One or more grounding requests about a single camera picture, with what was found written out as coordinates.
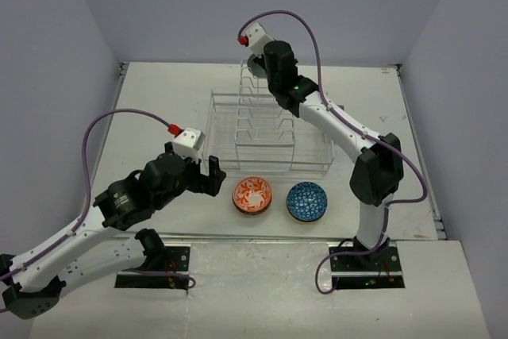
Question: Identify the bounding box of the dark green bowl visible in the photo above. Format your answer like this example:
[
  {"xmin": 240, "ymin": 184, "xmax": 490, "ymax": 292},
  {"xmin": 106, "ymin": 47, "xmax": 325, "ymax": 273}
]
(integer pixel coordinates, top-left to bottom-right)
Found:
[{"xmin": 247, "ymin": 54, "xmax": 267, "ymax": 79}]

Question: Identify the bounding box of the orange leaf pattern bowl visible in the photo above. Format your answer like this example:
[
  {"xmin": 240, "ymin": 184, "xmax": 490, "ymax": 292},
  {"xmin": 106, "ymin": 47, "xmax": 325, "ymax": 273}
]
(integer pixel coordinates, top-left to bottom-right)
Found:
[{"xmin": 232, "ymin": 176, "xmax": 273, "ymax": 210}]

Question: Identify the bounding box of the blue triangle pattern bowl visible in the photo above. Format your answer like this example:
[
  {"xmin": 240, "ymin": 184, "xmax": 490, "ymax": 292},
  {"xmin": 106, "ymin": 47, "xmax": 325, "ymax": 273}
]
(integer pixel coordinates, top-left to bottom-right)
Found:
[{"xmin": 286, "ymin": 181, "xmax": 328, "ymax": 221}]

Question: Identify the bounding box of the black leaf pattern bowl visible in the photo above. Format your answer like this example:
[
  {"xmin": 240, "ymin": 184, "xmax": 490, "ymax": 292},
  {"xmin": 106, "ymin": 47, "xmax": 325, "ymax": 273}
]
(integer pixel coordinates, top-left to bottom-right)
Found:
[{"xmin": 235, "ymin": 206, "xmax": 269, "ymax": 217}]

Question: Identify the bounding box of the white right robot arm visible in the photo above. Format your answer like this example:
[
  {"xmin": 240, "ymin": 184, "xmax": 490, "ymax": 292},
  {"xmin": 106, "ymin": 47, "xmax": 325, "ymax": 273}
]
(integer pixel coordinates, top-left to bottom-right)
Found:
[{"xmin": 253, "ymin": 40, "xmax": 404, "ymax": 270}]

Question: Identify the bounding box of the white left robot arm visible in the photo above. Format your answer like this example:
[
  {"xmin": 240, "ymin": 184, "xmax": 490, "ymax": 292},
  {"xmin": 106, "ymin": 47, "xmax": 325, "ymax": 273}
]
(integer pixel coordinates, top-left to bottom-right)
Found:
[{"xmin": 1, "ymin": 143, "xmax": 226, "ymax": 320}]

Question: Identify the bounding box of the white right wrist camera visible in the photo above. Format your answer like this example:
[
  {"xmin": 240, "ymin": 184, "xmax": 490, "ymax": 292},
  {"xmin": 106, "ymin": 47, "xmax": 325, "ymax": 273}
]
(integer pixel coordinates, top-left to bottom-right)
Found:
[{"xmin": 237, "ymin": 22, "xmax": 275, "ymax": 57}]

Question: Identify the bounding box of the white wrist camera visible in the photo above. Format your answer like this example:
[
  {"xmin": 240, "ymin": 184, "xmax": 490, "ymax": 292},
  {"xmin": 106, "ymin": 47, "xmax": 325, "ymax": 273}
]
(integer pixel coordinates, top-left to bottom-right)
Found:
[
  {"xmin": 172, "ymin": 127, "xmax": 206, "ymax": 164},
  {"xmin": 237, "ymin": 22, "xmax": 275, "ymax": 57}
]

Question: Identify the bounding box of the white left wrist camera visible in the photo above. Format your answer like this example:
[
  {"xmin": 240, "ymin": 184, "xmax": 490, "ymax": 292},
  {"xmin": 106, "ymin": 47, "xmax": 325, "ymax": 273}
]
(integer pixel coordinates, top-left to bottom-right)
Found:
[{"xmin": 172, "ymin": 127, "xmax": 206, "ymax": 164}]

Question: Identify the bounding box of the white wire dish rack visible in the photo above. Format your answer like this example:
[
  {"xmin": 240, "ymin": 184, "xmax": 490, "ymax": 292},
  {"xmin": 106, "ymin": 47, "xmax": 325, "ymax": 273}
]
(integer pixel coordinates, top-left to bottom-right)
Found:
[{"xmin": 204, "ymin": 59, "xmax": 334, "ymax": 177}]

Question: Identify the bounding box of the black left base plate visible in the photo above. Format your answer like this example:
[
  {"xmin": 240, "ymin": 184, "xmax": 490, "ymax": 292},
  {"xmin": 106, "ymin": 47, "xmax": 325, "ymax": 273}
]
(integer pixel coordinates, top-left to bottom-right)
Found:
[{"xmin": 114, "ymin": 245, "xmax": 196, "ymax": 291}]

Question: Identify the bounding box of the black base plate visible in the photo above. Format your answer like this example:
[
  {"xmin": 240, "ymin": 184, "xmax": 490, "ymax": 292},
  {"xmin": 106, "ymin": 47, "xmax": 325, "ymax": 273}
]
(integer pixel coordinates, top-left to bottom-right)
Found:
[
  {"xmin": 329, "ymin": 245, "xmax": 406, "ymax": 291},
  {"xmin": 114, "ymin": 245, "xmax": 196, "ymax": 291}
]

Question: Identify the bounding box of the aluminium table edge rail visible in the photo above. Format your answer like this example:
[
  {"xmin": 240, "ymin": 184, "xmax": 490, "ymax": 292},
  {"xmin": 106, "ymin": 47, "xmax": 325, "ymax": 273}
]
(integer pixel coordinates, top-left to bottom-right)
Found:
[{"xmin": 59, "ymin": 61, "xmax": 128, "ymax": 241}]

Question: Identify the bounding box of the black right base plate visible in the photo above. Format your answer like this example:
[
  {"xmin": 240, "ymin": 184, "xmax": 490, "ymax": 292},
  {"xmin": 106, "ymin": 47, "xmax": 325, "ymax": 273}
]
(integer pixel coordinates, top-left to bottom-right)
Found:
[{"xmin": 329, "ymin": 245, "xmax": 406, "ymax": 291}]

